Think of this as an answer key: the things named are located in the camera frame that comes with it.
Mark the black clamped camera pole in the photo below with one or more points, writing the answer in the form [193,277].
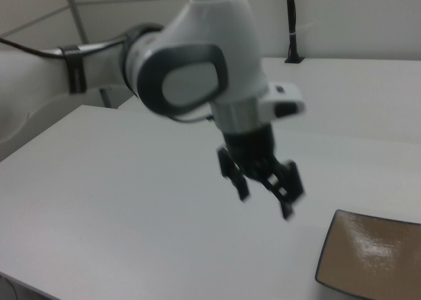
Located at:
[291,14]

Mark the grey table leg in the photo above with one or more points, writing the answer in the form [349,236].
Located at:
[106,97]

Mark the brown square ceramic plate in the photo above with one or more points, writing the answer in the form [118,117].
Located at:
[361,264]

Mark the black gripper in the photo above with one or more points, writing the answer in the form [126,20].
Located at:
[251,148]

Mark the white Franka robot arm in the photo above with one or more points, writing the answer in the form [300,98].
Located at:
[217,27]

